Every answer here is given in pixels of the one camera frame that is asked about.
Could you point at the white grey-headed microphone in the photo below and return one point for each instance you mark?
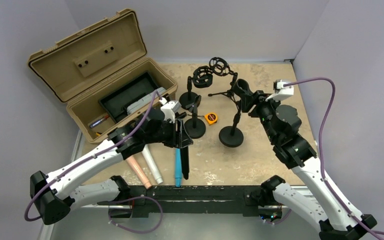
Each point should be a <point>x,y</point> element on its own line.
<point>152,165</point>

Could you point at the tan plastic tool case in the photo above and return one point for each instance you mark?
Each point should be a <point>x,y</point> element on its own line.
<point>99,71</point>

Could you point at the grey box inside case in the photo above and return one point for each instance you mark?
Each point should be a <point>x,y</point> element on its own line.
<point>143,101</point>

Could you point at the yellow tape measure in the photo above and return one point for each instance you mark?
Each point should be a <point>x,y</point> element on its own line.
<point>211,118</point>

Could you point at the black microphone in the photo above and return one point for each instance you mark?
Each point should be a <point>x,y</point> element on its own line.
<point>185,163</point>

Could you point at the black tripod shock-mount stand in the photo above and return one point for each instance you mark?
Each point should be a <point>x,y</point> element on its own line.
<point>221,68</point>

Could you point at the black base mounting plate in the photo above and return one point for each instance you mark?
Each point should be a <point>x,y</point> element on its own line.
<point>243,200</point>

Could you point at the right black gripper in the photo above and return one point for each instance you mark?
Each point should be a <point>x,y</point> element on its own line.
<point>261,96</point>

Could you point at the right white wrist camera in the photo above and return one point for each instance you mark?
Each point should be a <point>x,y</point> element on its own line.
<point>281,91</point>

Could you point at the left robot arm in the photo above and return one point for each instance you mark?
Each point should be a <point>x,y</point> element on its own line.
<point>54,194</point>

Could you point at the pink microphone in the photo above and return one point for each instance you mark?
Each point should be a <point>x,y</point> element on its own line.
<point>134,165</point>

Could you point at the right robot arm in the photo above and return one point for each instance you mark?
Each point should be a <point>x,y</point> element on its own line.
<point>332,215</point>

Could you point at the blue microphone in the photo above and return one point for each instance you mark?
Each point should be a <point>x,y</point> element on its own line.
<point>178,175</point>

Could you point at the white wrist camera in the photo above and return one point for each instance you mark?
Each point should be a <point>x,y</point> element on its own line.
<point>281,91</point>
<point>169,109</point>

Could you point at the black right-side clip stand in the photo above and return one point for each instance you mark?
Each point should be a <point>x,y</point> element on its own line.
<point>231,136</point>

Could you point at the black round-base clip stand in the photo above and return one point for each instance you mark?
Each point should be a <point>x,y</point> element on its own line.
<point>195,127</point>

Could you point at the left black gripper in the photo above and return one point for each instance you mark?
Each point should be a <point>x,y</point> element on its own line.
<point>178,138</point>

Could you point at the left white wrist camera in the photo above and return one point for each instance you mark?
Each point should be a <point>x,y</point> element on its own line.
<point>169,109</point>

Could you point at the black round-base shock-mount stand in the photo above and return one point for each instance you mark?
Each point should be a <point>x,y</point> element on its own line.
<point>202,78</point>

